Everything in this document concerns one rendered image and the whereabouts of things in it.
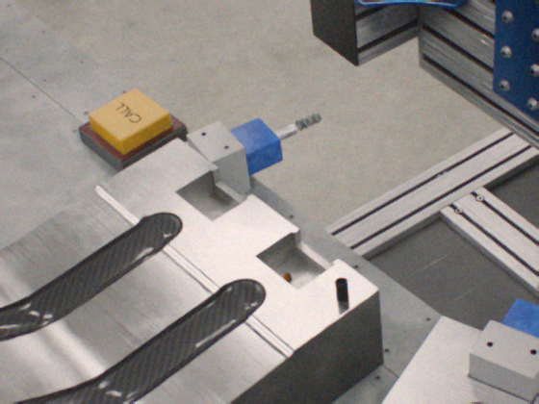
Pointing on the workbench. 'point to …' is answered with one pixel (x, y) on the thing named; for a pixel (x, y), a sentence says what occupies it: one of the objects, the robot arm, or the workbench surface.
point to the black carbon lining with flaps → (211, 320)
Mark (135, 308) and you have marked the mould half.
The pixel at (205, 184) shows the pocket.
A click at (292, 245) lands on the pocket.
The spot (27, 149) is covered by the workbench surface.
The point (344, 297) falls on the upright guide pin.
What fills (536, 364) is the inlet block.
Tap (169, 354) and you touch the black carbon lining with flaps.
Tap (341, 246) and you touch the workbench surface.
